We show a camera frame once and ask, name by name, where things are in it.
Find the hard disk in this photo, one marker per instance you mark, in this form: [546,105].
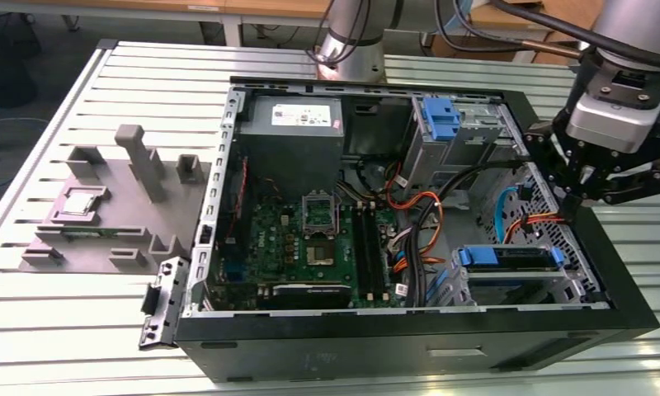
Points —
[506,255]

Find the grey parts rack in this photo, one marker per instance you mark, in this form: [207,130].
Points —
[127,206]

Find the green motherboard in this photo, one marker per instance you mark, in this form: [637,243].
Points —
[275,247]

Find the black RAM slot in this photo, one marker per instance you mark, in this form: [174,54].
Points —
[379,247]
[363,247]

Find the silver CPU chip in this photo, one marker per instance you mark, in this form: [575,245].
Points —
[80,204]

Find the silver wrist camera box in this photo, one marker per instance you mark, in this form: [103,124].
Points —
[611,123]

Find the black open PC case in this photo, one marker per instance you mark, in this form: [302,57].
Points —
[363,350]

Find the green RAM stick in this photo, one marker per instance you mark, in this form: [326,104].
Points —
[91,234]

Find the grey power supply unit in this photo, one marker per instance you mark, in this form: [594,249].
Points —
[286,161]

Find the wooden desk white frame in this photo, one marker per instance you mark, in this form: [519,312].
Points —
[275,8]

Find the black office chair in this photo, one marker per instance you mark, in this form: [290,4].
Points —
[8,74]

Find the blue plastic drive latch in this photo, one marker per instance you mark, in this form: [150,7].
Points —
[440,117]

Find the thin locking lever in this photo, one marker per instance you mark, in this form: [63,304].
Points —
[336,218]

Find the metal disk bay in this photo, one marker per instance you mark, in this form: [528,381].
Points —
[511,276]

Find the metal optical drive cage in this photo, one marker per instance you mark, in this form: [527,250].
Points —
[472,144]

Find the grey hinged card bracket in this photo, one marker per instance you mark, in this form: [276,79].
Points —
[167,288]

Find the black graphics card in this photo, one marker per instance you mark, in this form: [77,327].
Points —
[308,295]

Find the square brown base plate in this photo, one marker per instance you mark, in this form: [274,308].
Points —
[324,78]

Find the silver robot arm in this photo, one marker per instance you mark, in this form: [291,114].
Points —
[358,24]

